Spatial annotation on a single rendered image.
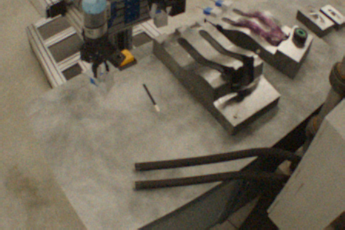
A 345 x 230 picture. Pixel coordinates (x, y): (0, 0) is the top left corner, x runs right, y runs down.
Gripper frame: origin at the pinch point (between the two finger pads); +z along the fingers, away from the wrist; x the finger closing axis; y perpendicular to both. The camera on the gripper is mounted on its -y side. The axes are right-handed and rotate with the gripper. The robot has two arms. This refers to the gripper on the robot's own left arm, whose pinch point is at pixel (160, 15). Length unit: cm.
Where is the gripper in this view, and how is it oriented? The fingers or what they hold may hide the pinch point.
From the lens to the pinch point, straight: 155.5
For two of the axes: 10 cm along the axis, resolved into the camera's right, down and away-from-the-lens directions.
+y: -4.2, -7.0, 5.7
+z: -0.4, 6.5, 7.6
